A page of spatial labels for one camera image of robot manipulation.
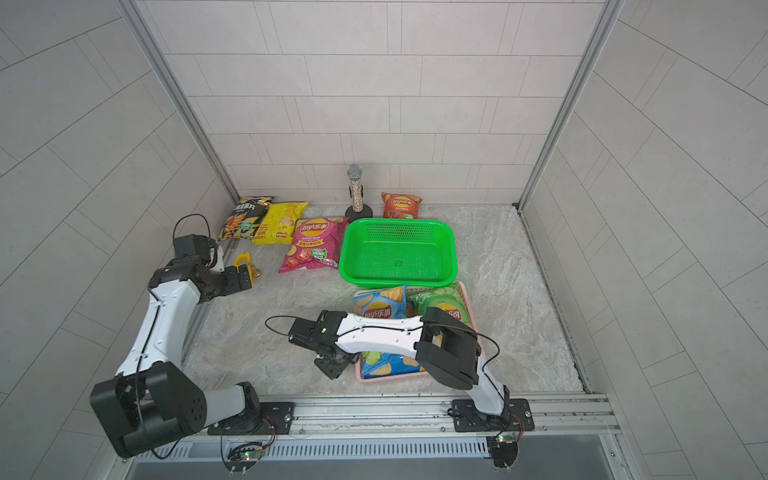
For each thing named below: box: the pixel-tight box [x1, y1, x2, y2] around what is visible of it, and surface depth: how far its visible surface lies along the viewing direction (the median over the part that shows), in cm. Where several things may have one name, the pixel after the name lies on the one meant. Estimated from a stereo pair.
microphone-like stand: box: [345, 163, 373, 222], surface depth 98 cm
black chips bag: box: [218, 196, 274, 241], surface depth 107 cm
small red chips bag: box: [381, 192, 423, 219], surface depth 113 cm
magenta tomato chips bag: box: [278, 217, 349, 275], surface depth 97 cm
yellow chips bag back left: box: [252, 201, 310, 245], surface depth 105 cm
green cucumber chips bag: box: [406, 281, 473, 327], surface depth 82 cm
